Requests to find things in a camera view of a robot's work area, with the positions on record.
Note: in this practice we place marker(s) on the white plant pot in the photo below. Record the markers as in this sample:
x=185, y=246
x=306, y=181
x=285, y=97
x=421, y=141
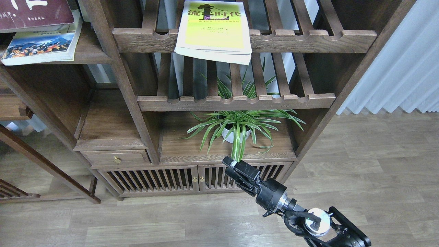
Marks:
x=229, y=135

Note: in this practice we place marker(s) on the small wooden drawer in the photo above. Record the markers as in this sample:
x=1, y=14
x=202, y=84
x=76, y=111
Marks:
x=117, y=159

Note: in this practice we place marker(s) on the dark wooden bookshelf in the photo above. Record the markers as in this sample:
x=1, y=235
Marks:
x=119, y=92

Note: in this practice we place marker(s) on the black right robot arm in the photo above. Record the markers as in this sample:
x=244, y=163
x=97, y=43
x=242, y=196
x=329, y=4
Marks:
x=319, y=228

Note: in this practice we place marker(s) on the maroon cover thick book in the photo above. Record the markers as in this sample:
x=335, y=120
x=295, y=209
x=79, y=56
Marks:
x=29, y=15

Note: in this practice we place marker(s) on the yellow green cover book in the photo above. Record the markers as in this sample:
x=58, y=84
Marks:
x=214, y=30

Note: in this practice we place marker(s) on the wooden furniture frame left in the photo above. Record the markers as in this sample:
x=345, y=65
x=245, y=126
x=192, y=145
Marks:
x=12, y=108

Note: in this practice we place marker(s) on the left slatted cabinet door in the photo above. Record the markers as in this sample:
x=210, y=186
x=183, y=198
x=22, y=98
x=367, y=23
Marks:
x=152, y=181

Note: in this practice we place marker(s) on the white pleated curtain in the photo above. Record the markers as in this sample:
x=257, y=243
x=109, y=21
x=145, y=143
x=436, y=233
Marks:
x=405, y=74

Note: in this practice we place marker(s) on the green spider plant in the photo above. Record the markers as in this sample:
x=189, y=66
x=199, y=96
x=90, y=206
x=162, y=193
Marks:
x=261, y=121

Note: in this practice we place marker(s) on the colourful 300 paperback book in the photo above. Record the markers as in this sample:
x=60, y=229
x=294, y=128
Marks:
x=44, y=46

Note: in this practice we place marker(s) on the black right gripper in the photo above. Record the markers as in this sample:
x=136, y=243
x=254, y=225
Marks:
x=270, y=195

